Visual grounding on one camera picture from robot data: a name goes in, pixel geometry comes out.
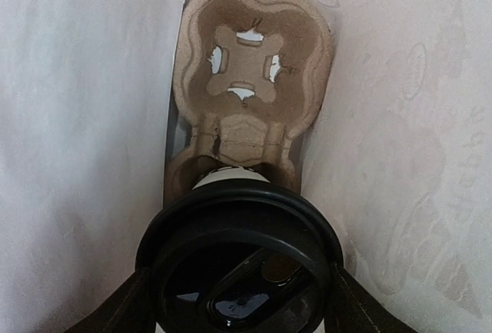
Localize white paper takeout bag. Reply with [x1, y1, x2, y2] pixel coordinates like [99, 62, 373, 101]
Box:
[1, 0, 491, 332]

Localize black cup lid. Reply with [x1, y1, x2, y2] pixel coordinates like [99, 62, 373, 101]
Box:
[135, 179, 343, 332]

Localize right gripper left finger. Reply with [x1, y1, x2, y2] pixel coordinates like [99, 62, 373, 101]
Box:
[71, 268, 156, 333]

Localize brown cardboard cup carrier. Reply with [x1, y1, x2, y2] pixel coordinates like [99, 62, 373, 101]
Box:
[164, 0, 334, 200]

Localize single white paper cup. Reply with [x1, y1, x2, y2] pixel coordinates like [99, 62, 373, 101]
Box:
[192, 166, 270, 190]

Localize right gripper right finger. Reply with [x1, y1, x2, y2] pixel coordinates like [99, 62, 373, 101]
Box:
[326, 263, 416, 333]

